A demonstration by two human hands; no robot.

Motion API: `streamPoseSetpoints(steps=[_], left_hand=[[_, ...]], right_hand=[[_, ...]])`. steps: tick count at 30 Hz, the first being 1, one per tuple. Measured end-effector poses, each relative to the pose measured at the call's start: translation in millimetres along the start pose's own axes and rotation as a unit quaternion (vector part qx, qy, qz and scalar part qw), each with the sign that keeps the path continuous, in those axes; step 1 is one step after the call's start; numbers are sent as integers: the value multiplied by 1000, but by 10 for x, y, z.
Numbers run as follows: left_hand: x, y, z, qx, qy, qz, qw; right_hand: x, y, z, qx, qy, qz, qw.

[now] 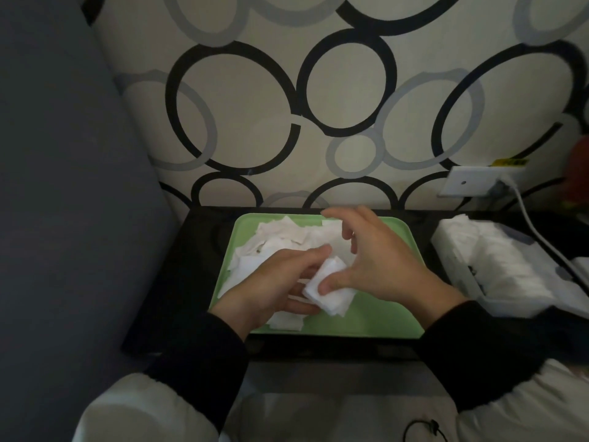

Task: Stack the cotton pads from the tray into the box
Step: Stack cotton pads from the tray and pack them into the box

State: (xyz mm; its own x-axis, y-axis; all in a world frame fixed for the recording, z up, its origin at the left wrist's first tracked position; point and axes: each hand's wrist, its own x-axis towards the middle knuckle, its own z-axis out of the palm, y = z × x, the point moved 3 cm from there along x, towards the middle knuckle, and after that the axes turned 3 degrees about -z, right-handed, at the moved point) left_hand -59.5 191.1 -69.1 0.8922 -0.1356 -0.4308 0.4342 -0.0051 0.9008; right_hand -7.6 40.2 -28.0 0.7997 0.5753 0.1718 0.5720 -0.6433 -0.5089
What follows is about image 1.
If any person's left forearm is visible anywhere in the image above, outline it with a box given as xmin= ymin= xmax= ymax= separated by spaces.
xmin=71 ymin=312 xmax=250 ymax=442

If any green plastic tray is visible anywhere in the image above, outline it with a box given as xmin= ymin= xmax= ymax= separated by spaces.
xmin=209 ymin=212 xmax=426 ymax=339

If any white wall socket plate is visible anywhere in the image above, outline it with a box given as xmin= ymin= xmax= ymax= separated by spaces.
xmin=437 ymin=165 xmax=525 ymax=198

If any person's left hand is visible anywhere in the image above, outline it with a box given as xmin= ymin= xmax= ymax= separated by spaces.
xmin=209 ymin=245 xmax=333 ymax=342

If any grey upholstered sofa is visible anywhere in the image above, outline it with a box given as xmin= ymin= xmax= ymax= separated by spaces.
xmin=0 ymin=0 xmax=180 ymax=442

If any person's right hand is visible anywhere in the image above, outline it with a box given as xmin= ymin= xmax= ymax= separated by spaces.
xmin=318 ymin=206 xmax=470 ymax=331

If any white charger cable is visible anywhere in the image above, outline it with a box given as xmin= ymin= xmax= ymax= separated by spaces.
xmin=499 ymin=176 xmax=589 ymax=289

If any pile of white cotton pads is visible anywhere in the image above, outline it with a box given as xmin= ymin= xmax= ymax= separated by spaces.
xmin=217 ymin=215 xmax=355 ymax=332

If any clear plastic box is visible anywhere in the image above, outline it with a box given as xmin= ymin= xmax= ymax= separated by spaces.
xmin=430 ymin=215 xmax=558 ymax=318

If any person's right forearm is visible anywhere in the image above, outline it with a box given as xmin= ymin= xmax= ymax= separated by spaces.
xmin=417 ymin=300 xmax=589 ymax=442

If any red decoration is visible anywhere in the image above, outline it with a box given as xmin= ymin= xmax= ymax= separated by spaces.
xmin=561 ymin=135 xmax=589 ymax=207

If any black hair tie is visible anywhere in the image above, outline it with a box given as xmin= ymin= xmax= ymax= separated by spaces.
xmin=402 ymin=418 xmax=448 ymax=442

